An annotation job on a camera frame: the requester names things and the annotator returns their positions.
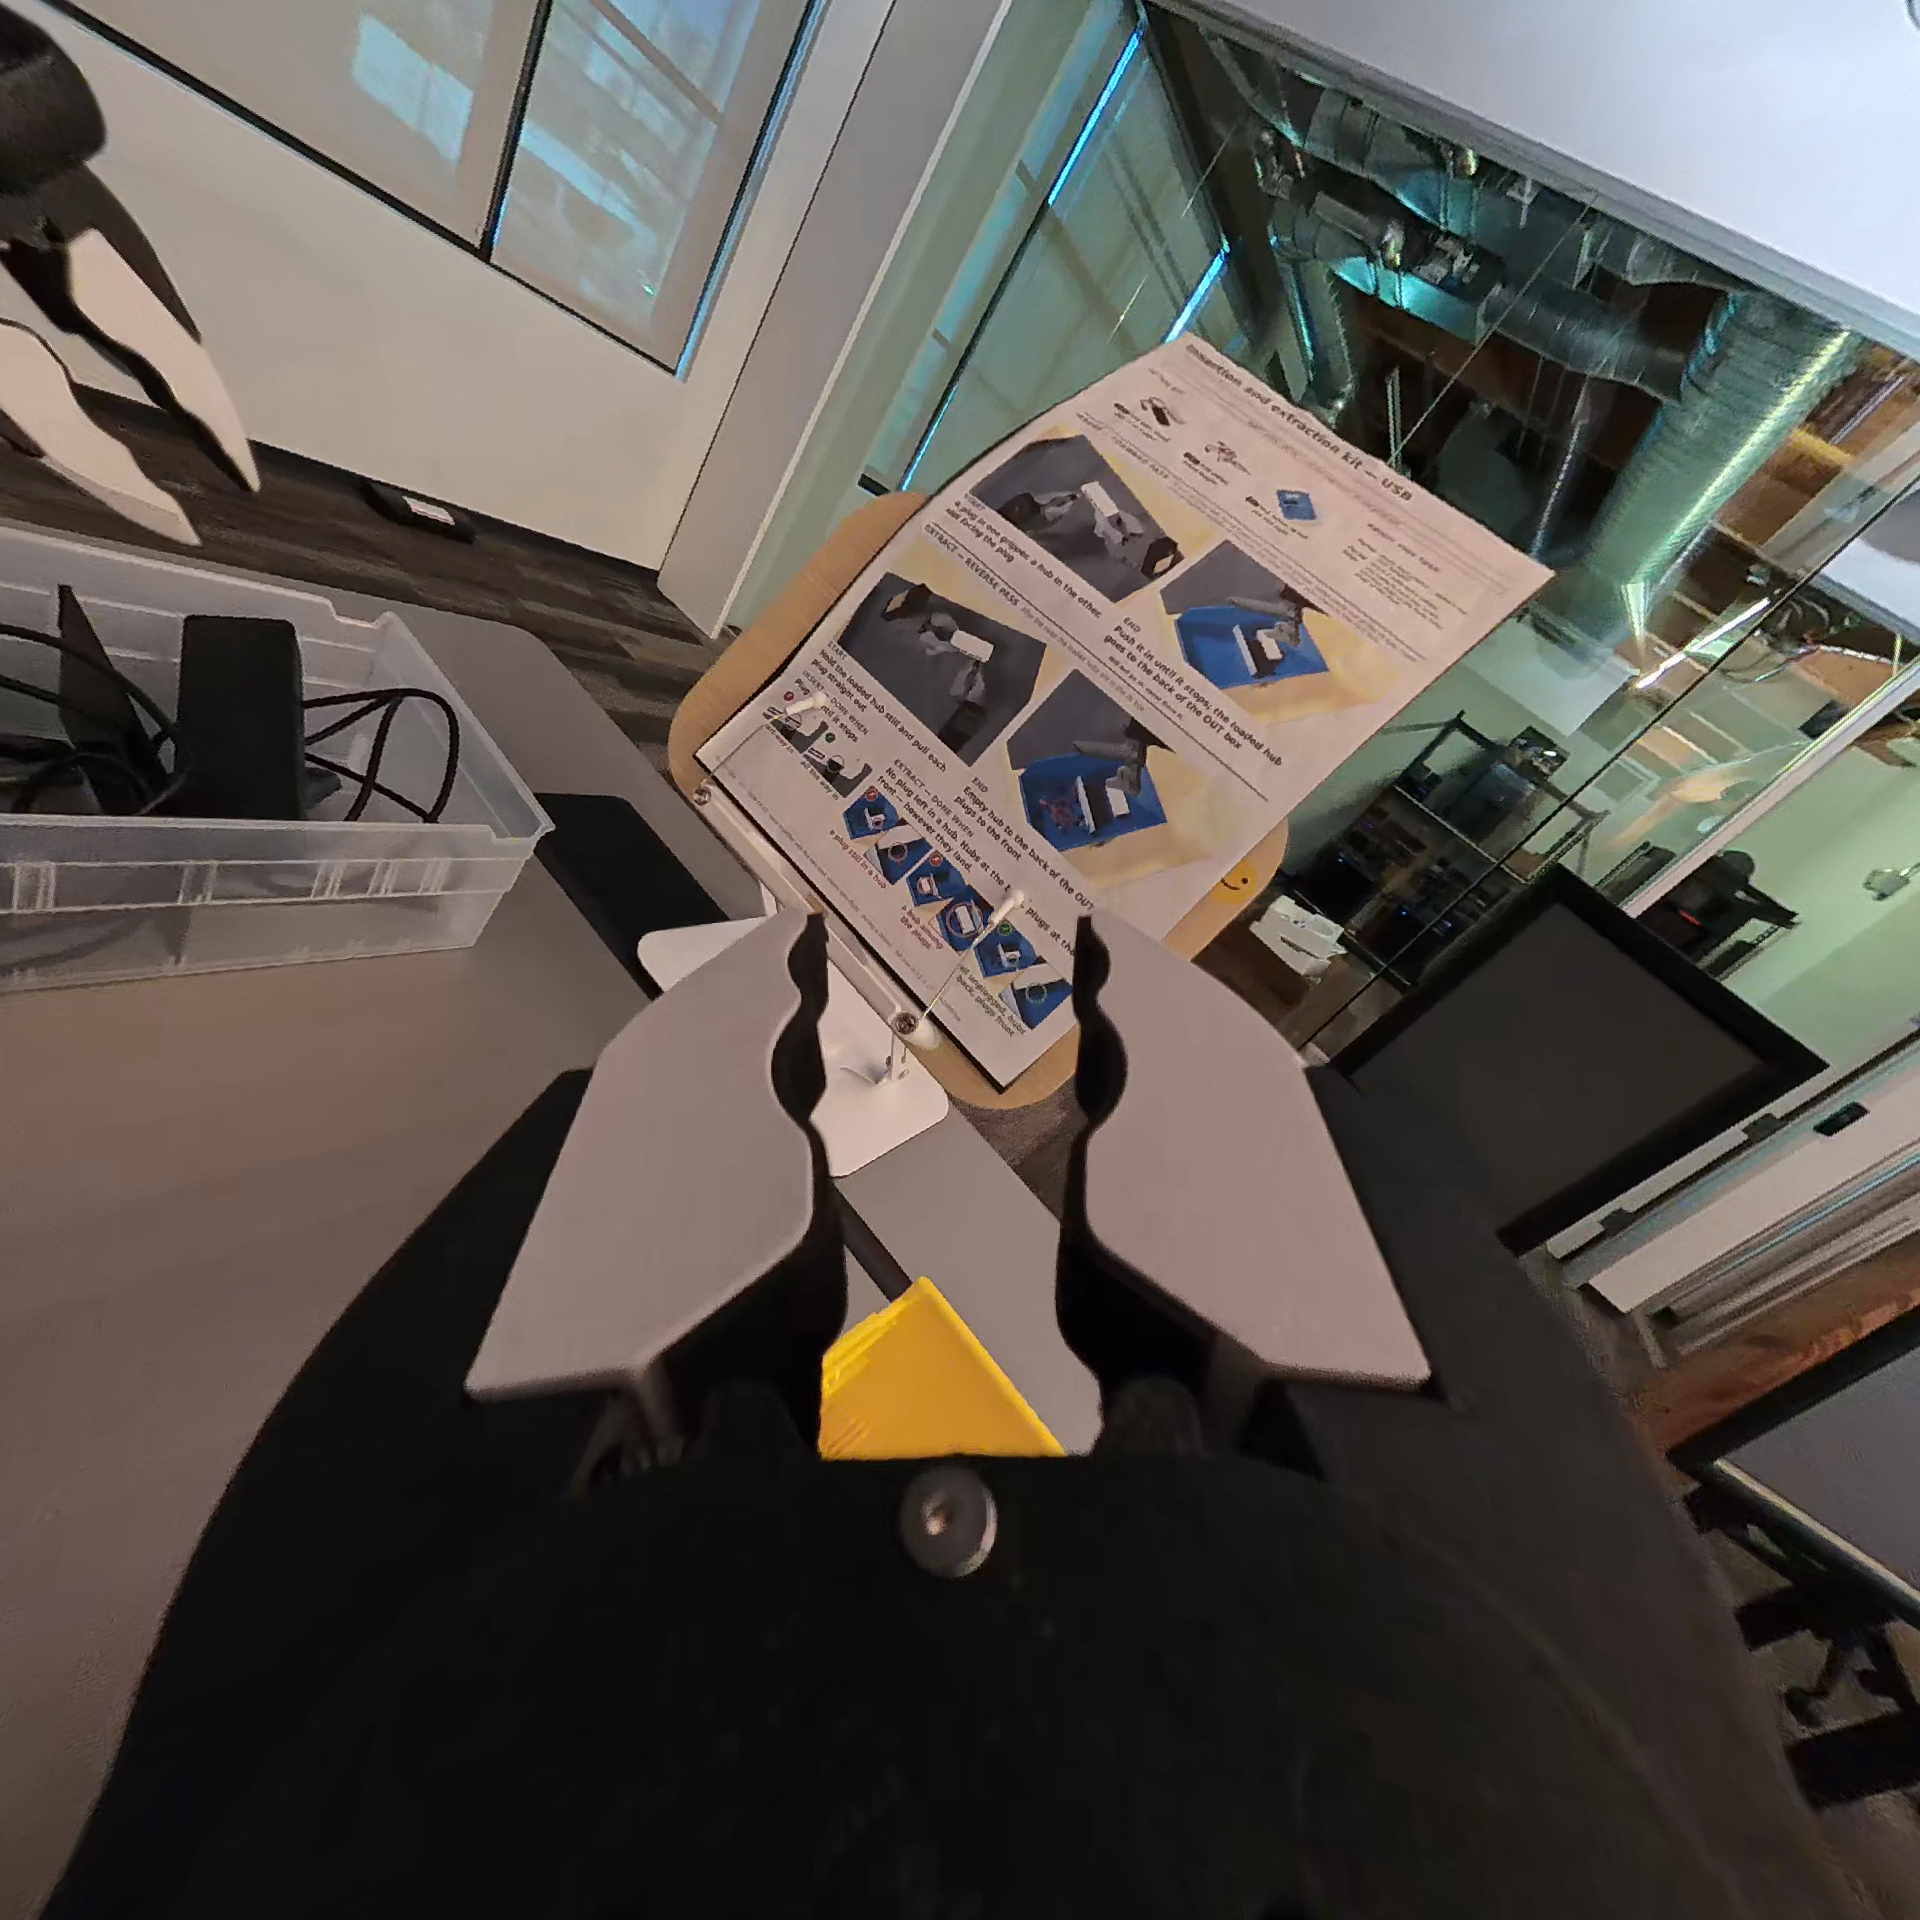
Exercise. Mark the instruction poster board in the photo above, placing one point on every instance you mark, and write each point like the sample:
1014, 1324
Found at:
1141, 603

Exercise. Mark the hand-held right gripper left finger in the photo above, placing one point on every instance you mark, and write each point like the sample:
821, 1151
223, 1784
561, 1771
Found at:
645, 1201

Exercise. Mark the small black floor device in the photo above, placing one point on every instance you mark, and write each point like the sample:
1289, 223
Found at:
422, 511

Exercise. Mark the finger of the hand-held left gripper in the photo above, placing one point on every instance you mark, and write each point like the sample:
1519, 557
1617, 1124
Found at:
166, 345
92, 451

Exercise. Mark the black display panel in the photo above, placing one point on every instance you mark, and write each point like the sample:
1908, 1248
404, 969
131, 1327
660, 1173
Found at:
1577, 1052

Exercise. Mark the clear plastic bin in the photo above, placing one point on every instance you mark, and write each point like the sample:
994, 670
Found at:
270, 871

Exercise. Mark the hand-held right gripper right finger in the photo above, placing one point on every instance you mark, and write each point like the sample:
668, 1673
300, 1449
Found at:
1247, 1201

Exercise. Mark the silver ventilation duct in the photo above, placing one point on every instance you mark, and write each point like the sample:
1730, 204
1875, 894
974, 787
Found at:
1697, 451

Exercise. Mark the yellow plastic bin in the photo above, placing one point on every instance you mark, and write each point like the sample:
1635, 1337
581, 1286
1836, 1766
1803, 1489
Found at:
939, 1381

